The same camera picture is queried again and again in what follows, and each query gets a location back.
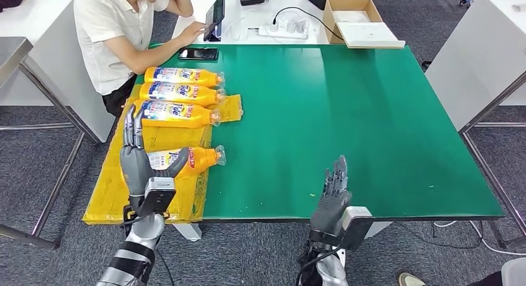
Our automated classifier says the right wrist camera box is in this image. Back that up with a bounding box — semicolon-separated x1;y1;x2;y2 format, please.
337;206;375;252

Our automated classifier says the black power cable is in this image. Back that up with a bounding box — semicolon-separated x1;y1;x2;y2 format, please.
271;6;344;42

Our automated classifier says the white table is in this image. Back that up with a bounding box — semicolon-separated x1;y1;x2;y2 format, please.
0;0;116;143
171;0;344;45
425;0;526;131

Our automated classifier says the person's right hand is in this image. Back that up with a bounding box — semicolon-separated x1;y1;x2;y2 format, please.
176;20;208;47

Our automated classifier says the person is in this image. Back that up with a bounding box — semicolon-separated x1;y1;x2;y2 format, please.
73;0;208;118

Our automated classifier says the steel frame table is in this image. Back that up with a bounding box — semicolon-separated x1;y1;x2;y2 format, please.
0;37;99;252
458;43;526;249

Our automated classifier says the orange detergent bottle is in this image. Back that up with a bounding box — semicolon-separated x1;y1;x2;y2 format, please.
146;145;228;180
132;99;223;130
138;81;227;107
143;66;226;89

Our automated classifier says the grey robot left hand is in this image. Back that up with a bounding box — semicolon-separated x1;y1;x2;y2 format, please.
119;104;190;211

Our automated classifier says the black tablet on stand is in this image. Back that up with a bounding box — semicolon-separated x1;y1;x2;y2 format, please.
203;0;226;42

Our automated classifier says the green top table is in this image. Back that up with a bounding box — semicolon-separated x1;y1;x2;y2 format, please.
135;43;506;242

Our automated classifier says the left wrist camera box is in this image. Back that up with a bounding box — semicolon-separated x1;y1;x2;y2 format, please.
137;176;177;218

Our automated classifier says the yellow plastic mat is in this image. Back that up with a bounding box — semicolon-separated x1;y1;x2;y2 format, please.
82;84;244;226

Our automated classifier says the brown cardboard box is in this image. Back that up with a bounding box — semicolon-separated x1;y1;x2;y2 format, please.
322;0;384;45

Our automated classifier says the white floor cable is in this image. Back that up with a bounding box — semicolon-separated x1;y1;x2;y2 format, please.
431;218;526;256

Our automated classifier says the white flat box lid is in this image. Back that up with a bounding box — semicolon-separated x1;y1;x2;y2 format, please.
336;22;406;50

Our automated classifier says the white foam insert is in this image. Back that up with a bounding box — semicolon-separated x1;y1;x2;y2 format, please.
332;9;371;24

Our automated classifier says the person's shoe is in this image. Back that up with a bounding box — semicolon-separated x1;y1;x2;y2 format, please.
398;272;426;286

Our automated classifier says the white power strip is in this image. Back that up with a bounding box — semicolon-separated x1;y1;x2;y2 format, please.
257;22;310;40

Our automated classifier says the person's leg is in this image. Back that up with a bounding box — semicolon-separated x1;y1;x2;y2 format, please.
468;269;504;286

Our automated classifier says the black smartphone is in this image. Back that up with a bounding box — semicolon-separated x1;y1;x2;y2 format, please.
177;47;220;62

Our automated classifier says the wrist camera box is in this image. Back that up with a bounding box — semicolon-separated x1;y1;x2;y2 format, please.
337;206;375;252
137;176;177;218

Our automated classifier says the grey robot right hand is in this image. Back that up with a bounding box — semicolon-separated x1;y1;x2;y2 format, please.
309;154;354;244

